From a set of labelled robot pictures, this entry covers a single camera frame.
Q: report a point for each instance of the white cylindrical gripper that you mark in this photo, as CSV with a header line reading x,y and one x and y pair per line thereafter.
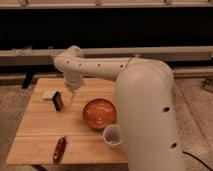
x,y
73,81

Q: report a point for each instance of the orange bowl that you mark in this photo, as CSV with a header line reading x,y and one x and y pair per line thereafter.
x,y
99,113

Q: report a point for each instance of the white plastic cup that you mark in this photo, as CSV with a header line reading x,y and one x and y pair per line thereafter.
x,y
112,136

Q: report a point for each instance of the dark red sausage toy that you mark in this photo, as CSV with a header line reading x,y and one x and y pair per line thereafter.
x,y
59,150

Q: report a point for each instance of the black and white eraser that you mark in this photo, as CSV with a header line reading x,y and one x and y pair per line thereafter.
x,y
55,97

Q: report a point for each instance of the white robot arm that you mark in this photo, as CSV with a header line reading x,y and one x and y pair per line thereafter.
x,y
143,100

